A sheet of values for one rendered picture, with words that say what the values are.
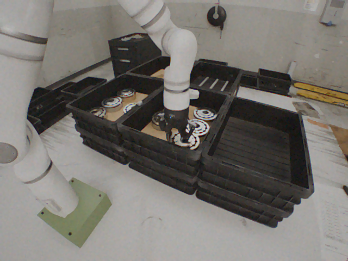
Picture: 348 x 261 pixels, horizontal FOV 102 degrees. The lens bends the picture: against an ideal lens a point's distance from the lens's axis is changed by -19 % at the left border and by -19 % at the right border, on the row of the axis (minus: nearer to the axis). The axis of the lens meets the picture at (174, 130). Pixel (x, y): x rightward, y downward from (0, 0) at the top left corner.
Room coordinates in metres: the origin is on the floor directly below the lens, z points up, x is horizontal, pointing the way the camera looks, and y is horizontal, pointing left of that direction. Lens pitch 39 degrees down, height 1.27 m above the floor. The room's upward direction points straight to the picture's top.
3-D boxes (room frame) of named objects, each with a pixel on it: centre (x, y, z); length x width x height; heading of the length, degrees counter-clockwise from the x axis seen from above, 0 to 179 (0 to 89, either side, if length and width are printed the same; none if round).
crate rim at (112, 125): (0.69, 0.24, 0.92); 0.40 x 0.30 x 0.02; 153
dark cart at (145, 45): (2.42, 0.51, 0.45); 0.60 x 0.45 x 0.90; 157
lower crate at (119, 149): (0.69, 0.24, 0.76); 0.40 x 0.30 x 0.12; 153
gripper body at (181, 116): (0.44, -0.01, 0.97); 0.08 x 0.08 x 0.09
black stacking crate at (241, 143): (0.41, -0.29, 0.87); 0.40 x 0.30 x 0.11; 153
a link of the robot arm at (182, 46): (0.43, -0.01, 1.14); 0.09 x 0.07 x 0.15; 29
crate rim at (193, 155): (0.55, -0.03, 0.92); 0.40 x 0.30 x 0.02; 153
